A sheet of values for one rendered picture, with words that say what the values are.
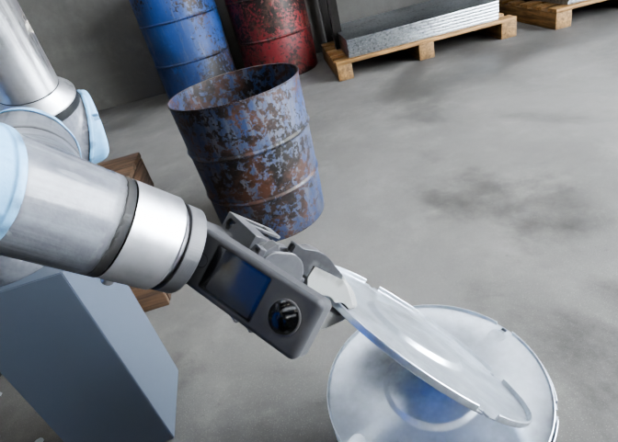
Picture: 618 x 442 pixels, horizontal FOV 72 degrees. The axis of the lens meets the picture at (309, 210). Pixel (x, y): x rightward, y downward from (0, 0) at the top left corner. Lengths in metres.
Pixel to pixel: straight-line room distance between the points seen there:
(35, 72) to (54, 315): 0.37
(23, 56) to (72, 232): 0.43
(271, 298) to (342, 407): 0.36
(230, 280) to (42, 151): 0.15
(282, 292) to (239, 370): 0.77
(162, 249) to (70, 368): 0.59
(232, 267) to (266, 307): 0.04
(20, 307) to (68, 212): 0.53
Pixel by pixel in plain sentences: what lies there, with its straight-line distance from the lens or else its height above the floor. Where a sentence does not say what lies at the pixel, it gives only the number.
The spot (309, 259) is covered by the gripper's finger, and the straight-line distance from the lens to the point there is 0.39.
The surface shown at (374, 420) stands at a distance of 0.63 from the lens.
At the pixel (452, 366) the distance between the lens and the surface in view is 0.52.
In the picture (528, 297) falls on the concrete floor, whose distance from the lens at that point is 1.12.
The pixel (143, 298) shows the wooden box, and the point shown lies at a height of 0.05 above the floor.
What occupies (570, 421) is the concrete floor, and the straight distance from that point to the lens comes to 0.93.
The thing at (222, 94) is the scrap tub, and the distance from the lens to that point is 1.61.
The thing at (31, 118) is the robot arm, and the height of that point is 0.71.
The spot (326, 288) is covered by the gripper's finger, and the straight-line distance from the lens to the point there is 0.41.
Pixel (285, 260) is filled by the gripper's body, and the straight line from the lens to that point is 0.37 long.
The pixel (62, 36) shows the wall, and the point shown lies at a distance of 4.30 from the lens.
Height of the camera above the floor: 0.77
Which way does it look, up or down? 30 degrees down
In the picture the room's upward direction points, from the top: 15 degrees counter-clockwise
